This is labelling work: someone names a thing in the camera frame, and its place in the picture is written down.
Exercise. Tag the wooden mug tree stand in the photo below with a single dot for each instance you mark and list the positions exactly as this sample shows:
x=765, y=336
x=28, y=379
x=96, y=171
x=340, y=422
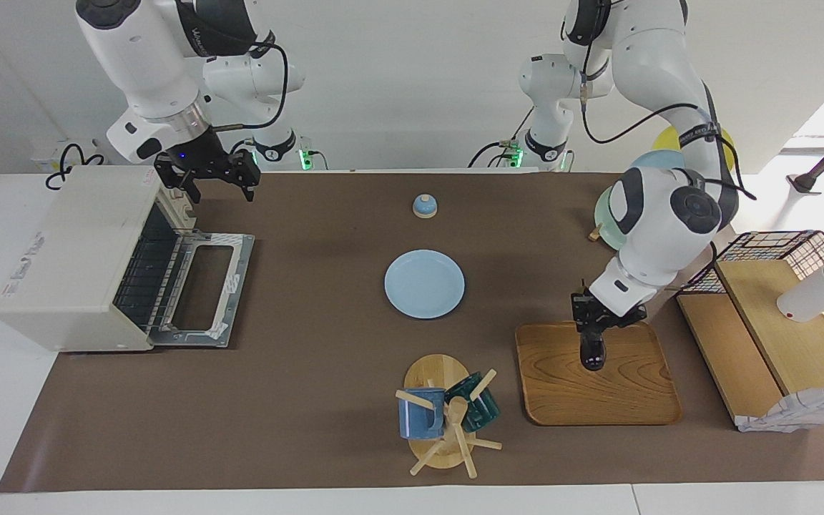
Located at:
x=435, y=372

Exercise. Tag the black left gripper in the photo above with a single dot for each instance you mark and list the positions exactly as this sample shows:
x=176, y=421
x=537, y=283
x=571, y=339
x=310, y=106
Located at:
x=616, y=318

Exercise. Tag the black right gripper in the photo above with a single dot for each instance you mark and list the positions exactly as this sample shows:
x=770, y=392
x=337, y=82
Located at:
x=204, y=157

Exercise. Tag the rectangular wooden tray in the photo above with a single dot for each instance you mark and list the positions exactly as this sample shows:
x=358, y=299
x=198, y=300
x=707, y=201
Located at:
x=598, y=390

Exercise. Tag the yellow plate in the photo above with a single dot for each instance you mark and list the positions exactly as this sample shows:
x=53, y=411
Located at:
x=669, y=139

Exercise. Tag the wooden two-tier shelf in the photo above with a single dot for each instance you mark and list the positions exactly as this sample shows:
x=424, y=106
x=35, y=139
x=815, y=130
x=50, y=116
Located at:
x=791, y=343

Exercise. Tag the white bottle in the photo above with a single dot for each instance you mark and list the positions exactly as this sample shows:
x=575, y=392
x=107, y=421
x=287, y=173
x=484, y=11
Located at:
x=812, y=297

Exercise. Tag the light blue racked plate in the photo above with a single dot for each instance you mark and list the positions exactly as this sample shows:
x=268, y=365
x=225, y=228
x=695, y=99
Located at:
x=659, y=161

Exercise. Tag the beige oven knob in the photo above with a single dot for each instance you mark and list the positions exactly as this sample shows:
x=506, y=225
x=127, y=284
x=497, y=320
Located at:
x=187, y=209

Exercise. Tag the wooden plate rack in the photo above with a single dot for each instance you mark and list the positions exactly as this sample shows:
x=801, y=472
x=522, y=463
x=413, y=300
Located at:
x=596, y=232

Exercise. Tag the white wall socket box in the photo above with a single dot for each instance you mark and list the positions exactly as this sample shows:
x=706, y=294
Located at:
x=43, y=154

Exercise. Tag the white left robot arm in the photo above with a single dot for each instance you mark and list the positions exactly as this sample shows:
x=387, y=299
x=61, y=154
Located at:
x=662, y=214

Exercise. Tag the brown table mat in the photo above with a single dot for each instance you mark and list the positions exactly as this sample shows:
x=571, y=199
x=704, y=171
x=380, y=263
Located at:
x=312, y=393

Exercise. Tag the glass oven door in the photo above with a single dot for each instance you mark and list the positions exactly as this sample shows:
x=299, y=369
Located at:
x=237, y=286

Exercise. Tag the dark purple eggplant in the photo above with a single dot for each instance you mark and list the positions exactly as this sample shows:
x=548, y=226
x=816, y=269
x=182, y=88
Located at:
x=593, y=354

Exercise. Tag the beige toaster oven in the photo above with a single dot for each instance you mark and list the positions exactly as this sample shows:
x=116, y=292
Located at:
x=61, y=265

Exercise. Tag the blue mug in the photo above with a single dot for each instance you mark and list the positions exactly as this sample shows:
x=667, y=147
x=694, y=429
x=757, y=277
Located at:
x=419, y=418

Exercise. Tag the dark green mug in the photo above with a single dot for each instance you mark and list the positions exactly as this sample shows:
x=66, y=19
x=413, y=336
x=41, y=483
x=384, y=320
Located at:
x=476, y=408

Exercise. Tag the small blue lid wooden knob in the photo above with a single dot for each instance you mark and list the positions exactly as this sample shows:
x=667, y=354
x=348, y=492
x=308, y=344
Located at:
x=425, y=207

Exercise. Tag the pale green plate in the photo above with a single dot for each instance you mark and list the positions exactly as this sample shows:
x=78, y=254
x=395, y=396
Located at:
x=606, y=218

